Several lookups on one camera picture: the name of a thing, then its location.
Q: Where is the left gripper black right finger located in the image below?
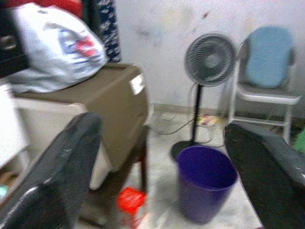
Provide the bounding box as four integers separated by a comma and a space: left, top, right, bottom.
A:
224, 123, 305, 229

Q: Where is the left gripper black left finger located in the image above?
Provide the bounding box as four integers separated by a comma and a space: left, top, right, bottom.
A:
0, 112, 103, 229

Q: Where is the green object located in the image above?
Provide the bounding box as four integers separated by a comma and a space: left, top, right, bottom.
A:
294, 130, 305, 153

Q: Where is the purple waste bin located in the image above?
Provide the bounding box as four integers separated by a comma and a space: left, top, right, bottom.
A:
175, 146, 239, 225

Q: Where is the grey folding chair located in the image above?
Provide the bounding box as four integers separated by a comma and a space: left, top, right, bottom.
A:
230, 35, 302, 144

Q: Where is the colourful floor litter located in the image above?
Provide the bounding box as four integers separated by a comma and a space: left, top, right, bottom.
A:
199, 114, 224, 126

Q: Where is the small red box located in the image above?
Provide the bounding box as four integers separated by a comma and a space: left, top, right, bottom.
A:
116, 187, 147, 215

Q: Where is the olive green cabinet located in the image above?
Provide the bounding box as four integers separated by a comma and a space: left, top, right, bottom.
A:
14, 63, 151, 191

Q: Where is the light blue cushion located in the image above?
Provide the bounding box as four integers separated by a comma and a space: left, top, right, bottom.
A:
245, 26, 294, 89

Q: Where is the white plastic bag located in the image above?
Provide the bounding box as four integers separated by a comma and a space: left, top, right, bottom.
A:
8, 3, 107, 94

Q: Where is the black standing fan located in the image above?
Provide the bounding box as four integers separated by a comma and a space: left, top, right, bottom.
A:
170, 33, 237, 161

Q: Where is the black case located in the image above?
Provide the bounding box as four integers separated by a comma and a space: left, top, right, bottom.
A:
0, 7, 31, 78

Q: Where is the dark floral garment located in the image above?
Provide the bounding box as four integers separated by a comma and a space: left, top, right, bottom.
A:
91, 0, 122, 63

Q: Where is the red bag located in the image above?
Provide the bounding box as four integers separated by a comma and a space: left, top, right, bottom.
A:
47, 0, 84, 19

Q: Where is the black fan cable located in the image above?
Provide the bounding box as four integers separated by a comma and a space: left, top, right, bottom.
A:
149, 118, 195, 135

